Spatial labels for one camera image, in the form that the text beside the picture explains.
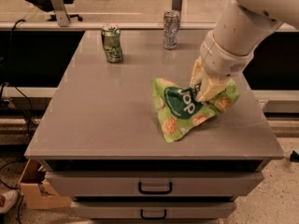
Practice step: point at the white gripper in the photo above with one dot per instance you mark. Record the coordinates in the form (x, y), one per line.
(221, 61)

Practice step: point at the green rice chip bag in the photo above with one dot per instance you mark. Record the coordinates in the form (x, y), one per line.
(179, 112)

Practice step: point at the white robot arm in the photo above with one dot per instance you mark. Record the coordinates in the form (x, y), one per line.
(228, 48)

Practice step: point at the silver soda can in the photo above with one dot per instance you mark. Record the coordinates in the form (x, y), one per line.
(171, 27)

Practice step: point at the green soda can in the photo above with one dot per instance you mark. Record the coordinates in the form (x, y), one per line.
(111, 42)

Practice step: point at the black object on floor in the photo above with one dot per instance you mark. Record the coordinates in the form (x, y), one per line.
(294, 157)

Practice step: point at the grey drawer cabinet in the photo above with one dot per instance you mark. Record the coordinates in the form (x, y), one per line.
(102, 119)

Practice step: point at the upper grey drawer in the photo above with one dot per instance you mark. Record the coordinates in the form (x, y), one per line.
(154, 184)

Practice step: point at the grey drawer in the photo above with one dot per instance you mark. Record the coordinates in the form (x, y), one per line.
(153, 210)
(154, 184)

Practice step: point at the lower grey drawer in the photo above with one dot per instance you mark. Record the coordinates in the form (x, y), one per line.
(153, 210)

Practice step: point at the cardboard box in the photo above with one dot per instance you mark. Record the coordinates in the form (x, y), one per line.
(38, 192)

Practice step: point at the white shoe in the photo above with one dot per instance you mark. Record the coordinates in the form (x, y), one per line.
(7, 200)

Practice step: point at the left metal bracket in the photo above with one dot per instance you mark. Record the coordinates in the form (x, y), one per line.
(60, 12)

